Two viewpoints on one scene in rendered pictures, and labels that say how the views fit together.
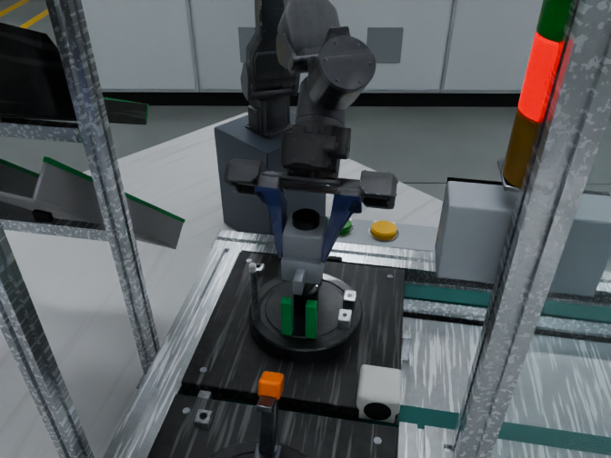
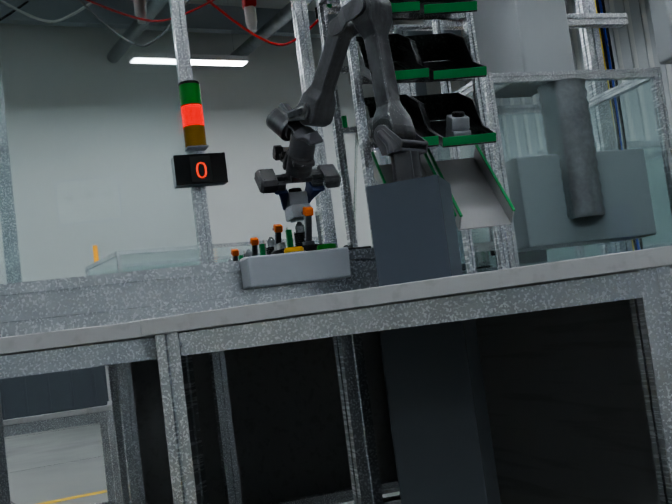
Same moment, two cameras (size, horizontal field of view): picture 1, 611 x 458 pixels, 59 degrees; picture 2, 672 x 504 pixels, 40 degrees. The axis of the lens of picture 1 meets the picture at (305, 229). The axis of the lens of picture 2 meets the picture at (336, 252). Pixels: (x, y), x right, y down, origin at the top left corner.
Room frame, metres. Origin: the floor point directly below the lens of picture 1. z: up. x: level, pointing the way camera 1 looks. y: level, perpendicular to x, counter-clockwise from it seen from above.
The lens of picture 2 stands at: (2.33, -0.95, 0.80)
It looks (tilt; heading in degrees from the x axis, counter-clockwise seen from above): 5 degrees up; 151
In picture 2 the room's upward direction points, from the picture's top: 7 degrees counter-clockwise
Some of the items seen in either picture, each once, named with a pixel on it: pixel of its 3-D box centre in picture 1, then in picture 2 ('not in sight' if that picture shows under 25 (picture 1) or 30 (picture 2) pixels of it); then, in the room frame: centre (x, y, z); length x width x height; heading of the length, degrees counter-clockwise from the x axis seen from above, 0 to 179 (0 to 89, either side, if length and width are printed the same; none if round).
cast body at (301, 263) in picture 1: (304, 246); (295, 204); (0.48, 0.00, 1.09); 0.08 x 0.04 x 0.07; 170
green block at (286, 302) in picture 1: (286, 316); not in sight; (0.45, 0.02, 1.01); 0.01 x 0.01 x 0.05; 80
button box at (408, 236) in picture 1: (382, 247); (295, 267); (0.68, -0.12, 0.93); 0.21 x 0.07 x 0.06; 80
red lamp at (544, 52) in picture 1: (566, 75); (192, 116); (0.34, -0.17, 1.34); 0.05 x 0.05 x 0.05
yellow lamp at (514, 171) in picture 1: (546, 146); (195, 137); (0.34, -0.17, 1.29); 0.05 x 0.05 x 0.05
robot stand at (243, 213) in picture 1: (272, 177); (415, 235); (0.86, 0.06, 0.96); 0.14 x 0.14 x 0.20; 44
